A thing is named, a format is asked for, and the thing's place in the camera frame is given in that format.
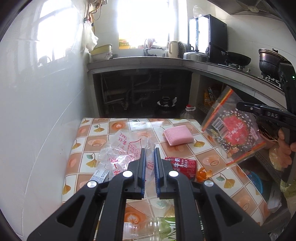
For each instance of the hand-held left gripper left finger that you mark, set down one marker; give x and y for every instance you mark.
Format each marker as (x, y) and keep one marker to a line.
(143, 171)

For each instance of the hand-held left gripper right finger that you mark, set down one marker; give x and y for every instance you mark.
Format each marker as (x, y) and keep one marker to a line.
(157, 171)

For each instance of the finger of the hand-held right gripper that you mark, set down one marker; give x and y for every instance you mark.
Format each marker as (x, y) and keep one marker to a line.
(248, 107)

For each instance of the clear printed zip bag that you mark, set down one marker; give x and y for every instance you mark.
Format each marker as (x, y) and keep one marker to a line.
(233, 129)

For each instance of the clear plastic bag red print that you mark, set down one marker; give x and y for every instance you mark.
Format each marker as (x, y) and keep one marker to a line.
(120, 150)

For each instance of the green label plastic bottle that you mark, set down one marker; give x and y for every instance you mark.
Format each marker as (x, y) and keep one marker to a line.
(157, 228)

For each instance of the blue plastic basket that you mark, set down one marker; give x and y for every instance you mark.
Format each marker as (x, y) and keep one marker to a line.
(255, 183)

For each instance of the person's right hand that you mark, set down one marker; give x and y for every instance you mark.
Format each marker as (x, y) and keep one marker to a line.
(283, 146)

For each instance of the gas stove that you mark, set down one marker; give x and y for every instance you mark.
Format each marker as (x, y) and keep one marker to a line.
(254, 74)

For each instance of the dark cooking pot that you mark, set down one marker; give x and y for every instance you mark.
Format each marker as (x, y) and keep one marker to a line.
(270, 61)

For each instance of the orange snack packet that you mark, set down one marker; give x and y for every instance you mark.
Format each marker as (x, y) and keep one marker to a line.
(209, 96)

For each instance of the pink sponge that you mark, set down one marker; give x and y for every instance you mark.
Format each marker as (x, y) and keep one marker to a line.
(178, 135)

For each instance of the small packet white label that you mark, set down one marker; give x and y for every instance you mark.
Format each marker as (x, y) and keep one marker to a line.
(99, 176)

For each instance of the orange peel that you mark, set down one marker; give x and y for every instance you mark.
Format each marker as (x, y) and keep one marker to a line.
(203, 175)

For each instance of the black frying pan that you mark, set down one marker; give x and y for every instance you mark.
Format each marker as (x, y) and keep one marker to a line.
(238, 58)

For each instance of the bag of yellow grains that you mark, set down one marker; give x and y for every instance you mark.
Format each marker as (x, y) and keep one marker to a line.
(274, 160)

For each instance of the cooking oil bottle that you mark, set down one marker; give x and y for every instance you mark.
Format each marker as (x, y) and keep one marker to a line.
(188, 112)

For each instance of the black clay stove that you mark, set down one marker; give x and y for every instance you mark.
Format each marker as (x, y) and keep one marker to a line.
(165, 104)

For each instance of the sink drain pipes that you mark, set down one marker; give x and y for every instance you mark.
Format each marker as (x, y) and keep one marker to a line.
(134, 97)

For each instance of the black kitchen cabinet appliance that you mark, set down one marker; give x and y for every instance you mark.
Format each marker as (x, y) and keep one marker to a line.
(217, 39)

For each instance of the steel kettle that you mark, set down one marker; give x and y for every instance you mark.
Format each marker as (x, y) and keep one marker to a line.
(194, 55)

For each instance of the cream thermos jug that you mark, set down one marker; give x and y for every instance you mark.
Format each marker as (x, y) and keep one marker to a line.
(173, 49)

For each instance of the white plastic bag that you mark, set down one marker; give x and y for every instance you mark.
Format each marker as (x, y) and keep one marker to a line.
(275, 200)

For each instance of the concrete kitchen counter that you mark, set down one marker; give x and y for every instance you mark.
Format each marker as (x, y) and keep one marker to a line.
(161, 62)

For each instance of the range hood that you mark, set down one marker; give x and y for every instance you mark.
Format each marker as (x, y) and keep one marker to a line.
(254, 5)

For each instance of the white enamel basin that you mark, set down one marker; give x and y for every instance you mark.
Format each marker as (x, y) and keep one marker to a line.
(101, 56)

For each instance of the yellow box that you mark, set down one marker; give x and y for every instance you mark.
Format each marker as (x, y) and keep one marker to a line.
(124, 43)

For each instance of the hanging plastic bags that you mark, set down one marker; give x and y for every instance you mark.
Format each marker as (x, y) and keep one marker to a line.
(91, 37)

